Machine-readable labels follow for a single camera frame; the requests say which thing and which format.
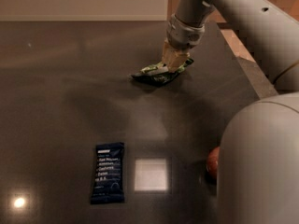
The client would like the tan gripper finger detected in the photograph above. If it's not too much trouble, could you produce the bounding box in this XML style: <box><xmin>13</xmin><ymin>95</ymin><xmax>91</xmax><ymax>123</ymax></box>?
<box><xmin>162</xmin><ymin>40</ymin><xmax>190</xmax><ymax>73</ymax></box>

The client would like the green jalapeno chip bag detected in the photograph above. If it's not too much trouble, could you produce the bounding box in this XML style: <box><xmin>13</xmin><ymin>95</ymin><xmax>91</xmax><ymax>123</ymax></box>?
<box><xmin>131</xmin><ymin>58</ymin><xmax>193</xmax><ymax>87</ymax></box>

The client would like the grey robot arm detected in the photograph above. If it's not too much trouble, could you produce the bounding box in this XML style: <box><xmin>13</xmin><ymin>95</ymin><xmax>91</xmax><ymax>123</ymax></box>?
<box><xmin>163</xmin><ymin>0</ymin><xmax>299</xmax><ymax>224</ymax></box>

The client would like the dark blue rxbar wrapper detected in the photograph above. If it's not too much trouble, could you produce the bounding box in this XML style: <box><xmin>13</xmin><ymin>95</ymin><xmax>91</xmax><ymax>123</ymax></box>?
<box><xmin>91</xmin><ymin>142</ymin><xmax>124</xmax><ymax>204</ymax></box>

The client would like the red apple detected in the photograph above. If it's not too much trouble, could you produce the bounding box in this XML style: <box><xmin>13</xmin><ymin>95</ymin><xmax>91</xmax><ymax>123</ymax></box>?
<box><xmin>206</xmin><ymin>147</ymin><xmax>220</xmax><ymax>180</ymax></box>

